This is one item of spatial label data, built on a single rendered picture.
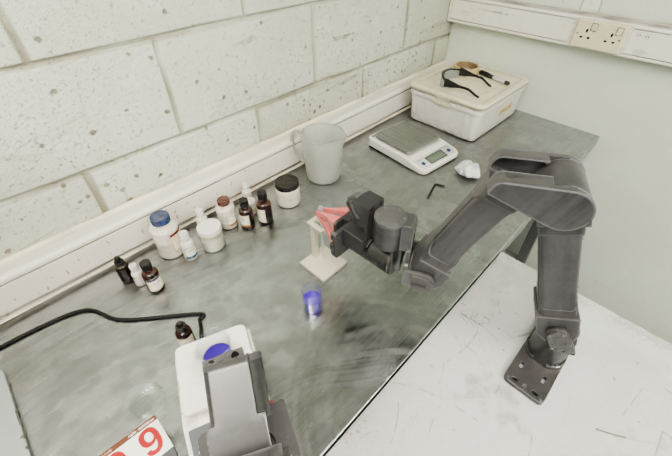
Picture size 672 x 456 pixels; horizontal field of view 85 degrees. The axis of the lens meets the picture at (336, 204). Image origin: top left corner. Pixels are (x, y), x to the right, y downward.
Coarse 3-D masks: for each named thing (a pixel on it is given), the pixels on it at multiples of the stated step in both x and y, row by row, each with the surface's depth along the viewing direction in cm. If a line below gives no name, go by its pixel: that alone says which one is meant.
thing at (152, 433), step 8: (152, 424) 58; (144, 432) 57; (152, 432) 58; (160, 432) 58; (128, 440) 56; (136, 440) 56; (144, 440) 57; (152, 440) 57; (160, 440) 58; (120, 448) 55; (128, 448) 56; (136, 448) 56; (144, 448) 57; (152, 448) 57; (160, 448) 57
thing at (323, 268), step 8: (312, 224) 80; (328, 224) 80; (312, 232) 83; (320, 232) 78; (312, 240) 85; (312, 248) 87; (320, 248) 90; (328, 248) 90; (312, 256) 88; (320, 256) 88; (328, 256) 88; (304, 264) 87; (312, 264) 87; (320, 264) 87; (328, 264) 87; (336, 264) 87; (344, 264) 87; (312, 272) 85; (320, 272) 85; (328, 272) 85; (320, 280) 84
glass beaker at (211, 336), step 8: (216, 328) 57; (200, 336) 56; (208, 336) 57; (216, 336) 58; (224, 336) 58; (200, 344) 56; (208, 344) 58; (192, 352) 54; (200, 352) 57; (224, 352) 54; (200, 360) 54
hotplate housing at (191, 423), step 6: (252, 342) 65; (252, 348) 64; (180, 402) 58; (198, 414) 56; (204, 414) 56; (186, 420) 55; (192, 420) 55; (198, 420) 55; (204, 420) 55; (186, 426) 55; (192, 426) 55; (198, 426) 55; (186, 432) 55; (186, 438) 54
